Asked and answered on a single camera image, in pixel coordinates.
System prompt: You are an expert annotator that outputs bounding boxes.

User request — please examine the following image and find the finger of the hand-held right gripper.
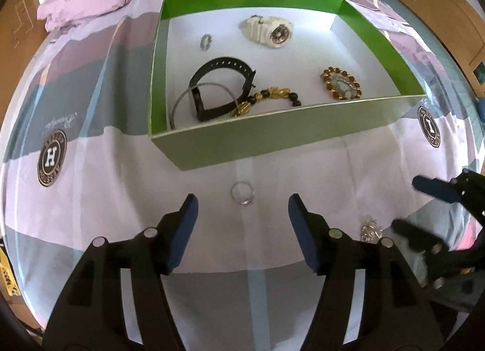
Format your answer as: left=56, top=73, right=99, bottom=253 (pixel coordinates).
left=391, top=219, right=476, bottom=291
left=412, top=170, right=485, bottom=219

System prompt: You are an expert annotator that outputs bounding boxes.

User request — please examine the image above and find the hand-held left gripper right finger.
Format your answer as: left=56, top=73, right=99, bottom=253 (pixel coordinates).
left=288, top=194, right=444, bottom=351

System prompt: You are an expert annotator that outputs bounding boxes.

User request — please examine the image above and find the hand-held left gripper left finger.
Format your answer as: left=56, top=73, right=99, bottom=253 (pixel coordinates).
left=45, top=194, right=199, bottom=351

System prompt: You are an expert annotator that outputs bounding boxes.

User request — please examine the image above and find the silver flower brooch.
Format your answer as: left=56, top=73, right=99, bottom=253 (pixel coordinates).
left=360, top=218, right=383, bottom=244

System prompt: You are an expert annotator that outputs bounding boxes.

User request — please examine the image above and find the silver ring with stone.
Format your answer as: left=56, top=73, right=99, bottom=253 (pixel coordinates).
left=231, top=181, right=256, bottom=206

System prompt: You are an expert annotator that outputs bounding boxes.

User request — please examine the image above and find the green cardboard box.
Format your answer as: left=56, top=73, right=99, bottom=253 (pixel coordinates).
left=147, top=0, right=427, bottom=173

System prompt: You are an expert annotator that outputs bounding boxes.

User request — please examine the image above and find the silver bangle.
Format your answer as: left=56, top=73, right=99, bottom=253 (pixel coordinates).
left=170, top=83, right=240, bottom=131

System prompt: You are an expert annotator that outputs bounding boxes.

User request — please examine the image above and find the brown bead bracelet jade charm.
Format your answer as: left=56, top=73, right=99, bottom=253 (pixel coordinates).
left=320, top=66, right=363, bottom=101

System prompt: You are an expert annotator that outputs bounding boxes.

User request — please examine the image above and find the black and gold bead bracelet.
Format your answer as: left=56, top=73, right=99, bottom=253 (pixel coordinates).
left=230, top=86, right=304, bottom=119

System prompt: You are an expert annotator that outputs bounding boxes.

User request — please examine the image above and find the black wristwatch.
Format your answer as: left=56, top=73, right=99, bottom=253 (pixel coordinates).
left=188, top=56, right=258, bottom=123

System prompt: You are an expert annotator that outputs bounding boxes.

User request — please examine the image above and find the white wristwatch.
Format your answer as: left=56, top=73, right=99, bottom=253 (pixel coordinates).
left=240, top=15, right=295, bottom=50

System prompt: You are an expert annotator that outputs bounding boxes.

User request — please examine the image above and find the printed plaid bed sheet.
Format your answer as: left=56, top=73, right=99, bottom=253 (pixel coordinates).
left=0, top=0, right=483, bottom=336

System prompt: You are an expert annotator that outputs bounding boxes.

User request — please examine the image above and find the yellow object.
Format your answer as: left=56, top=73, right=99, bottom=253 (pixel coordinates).
left=0, top=248, right=20, bottom=299

